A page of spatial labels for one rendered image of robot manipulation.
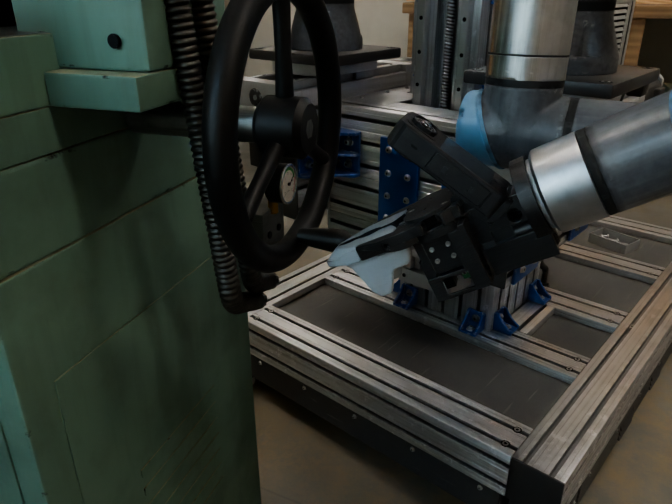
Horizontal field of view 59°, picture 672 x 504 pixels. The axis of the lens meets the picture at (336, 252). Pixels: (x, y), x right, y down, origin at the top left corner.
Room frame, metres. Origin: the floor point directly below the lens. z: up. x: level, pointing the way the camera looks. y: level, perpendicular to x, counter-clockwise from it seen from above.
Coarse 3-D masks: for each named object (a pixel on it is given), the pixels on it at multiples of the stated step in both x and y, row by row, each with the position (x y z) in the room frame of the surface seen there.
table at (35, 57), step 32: (0, 32) 0.54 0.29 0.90; (32, 32) 0.54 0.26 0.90; (0, 64) 0.49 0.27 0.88; (32, 64) 0.52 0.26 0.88; (0, 96) 0.48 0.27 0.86; (32, 96) 0.51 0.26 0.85; (64, 96) 0.52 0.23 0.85; (96, 96) 0.51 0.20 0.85; (128, 96) 0.50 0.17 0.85; (160, 96) 0.52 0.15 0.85
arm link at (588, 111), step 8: (584, 104) 0.55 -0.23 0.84; (592, 104) 0.55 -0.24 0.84; (600, 104) 0.55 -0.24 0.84; (608, 104) 0.55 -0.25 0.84; (616, 104) 0.55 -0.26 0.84; (624, 104) 0.54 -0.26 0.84; (632, 104) 0.54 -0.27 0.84; (576, 112) 0.55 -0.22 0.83; (584, 112) 0.55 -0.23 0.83; (592, 112) 0.54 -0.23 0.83; (600, 112) 0.54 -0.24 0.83; (608, 112) 0.54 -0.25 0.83; (616, 112) 0.54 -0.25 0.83; (576, 120) 0.54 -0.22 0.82; (584, 120) 0.54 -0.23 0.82; (592, 120) 0.54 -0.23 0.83; (576, 128) 0.54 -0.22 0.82
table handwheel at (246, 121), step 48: (240, 0) 0.50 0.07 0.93; (288, 0) 0.57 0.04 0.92; (240, 48) 0.47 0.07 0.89; (288, 48) 0.57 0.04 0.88; (336, 48) 0.68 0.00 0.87; (288, 96) 0.57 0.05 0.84; (336, 96) 0.69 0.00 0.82; (288, 144) 0.55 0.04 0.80; (336, 144) 0.69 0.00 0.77; (240, 192) 0.45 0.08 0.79; (240, 240) 0.46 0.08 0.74; (288, 240) 0.57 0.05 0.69
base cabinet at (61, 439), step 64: (192, 192) 0.72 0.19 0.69; (64, 256) 0.51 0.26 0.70; (128, 256) 0.59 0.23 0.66; (192, 256) 0.71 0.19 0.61; (0, 320) 0.43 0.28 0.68; (64, 320) 0.49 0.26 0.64; (128, 320) 0.58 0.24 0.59; (192, 320) 0.69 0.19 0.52; (0, 384) 0.43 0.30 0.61; (64, 384) 0.47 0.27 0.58; (128, 384) 0.55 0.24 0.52; (192, 384) 0.67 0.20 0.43; (0, 448) 0.44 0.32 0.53; (64, 448) 0.46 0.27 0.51; (128, 448) 0.54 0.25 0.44; (192, 448) 0.65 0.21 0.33; (256, 448) 0.84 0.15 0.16
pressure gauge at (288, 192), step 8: (280, 168) 0.85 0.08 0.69; (288, 168) 0.86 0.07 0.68; (272, 176) 0.84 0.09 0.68; (280, 176) 0.84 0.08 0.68; (288, 176) 0.86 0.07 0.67; (296, 176) 0.89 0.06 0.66; (272, 184) 0.84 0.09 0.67; (280, 184) 0.83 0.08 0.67; (296, 184) 0.89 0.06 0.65; (272, 192) 0.84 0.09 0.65; (280, 192) 0.83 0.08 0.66; (288, 192) 0.86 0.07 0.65; (272, 200) 0.85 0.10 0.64; (280, 200) 0.84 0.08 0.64; (288, 200) 0.86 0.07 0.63; (272, 208) 0.86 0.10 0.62
